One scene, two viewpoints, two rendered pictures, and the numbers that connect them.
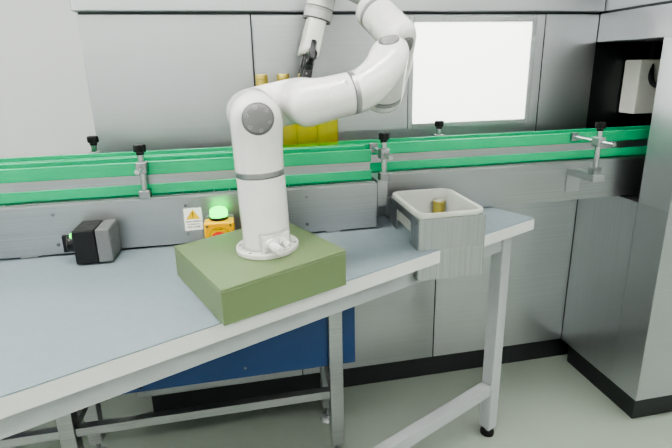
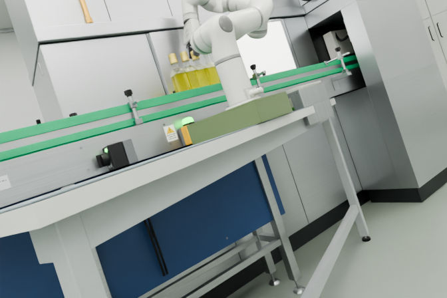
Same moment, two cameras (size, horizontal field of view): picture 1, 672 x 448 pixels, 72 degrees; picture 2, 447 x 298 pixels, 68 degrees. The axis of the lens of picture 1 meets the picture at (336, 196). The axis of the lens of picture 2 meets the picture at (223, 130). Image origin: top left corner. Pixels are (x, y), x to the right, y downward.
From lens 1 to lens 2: 0.79 m
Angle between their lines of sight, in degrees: 27
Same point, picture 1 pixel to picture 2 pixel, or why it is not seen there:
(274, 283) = (270, 102)
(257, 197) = (237, 67)
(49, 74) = not seen: outside the picture
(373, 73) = (262, 4)
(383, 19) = not seen: outside the picture
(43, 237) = (76, 167)
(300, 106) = (239, 19)
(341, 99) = (255, 16)
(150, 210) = (144, 132)
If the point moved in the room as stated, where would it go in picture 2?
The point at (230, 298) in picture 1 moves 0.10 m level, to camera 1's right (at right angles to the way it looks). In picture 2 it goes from (259, 105) to (287, 96)
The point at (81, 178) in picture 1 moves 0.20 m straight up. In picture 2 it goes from (93, 120) to (75, 64)
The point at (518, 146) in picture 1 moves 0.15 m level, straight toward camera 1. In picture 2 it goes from (306, 72) to (313, 66)
